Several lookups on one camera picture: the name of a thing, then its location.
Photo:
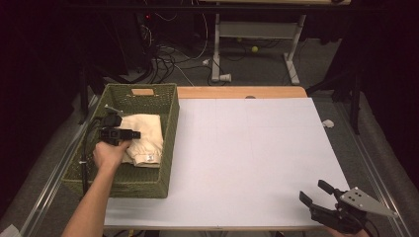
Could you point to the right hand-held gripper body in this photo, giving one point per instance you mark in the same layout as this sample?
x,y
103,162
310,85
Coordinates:
x,y
357,200

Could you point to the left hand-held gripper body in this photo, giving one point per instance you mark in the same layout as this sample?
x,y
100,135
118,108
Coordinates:
x,y
112,131

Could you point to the pale yellow pants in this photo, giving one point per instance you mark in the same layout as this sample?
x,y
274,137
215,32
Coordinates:
x,y
148,138

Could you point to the green woven basket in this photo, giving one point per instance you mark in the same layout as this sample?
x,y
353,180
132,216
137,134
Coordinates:
x,y
145,95

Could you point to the person's left hand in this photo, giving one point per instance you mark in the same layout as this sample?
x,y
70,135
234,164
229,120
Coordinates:
x,y
108,154

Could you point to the person's right hand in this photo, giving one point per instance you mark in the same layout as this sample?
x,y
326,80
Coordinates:
x,y
346,235

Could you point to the black metal stand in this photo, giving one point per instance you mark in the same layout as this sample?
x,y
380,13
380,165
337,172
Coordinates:
x,y
84,95
354,98

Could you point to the crumpled white paper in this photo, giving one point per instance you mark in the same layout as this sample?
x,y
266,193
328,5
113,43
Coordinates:
x,y
328,123

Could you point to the white board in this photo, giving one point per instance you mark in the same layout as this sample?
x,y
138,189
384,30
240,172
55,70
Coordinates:
x,y
247,158

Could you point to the white plug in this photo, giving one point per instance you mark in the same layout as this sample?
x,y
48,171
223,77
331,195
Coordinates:
x,y
206,62

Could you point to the wooden table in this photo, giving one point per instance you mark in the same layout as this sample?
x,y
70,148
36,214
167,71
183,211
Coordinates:
x,y
230,92

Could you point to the white paper cup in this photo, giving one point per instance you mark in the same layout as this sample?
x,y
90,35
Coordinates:
x,y
225,78

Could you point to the white paper sheet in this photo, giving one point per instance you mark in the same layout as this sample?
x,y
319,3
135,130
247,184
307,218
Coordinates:
x,y
8,231

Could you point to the yellow tennis ball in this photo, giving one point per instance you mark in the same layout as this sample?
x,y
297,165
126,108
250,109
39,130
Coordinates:
x,y
254,49

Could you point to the aluminium rail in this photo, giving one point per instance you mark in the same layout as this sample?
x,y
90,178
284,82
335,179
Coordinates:
x,y
49,191
372,164

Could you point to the white metal desk frame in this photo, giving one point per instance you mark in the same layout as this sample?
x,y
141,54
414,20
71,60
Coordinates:
x,y
257,29

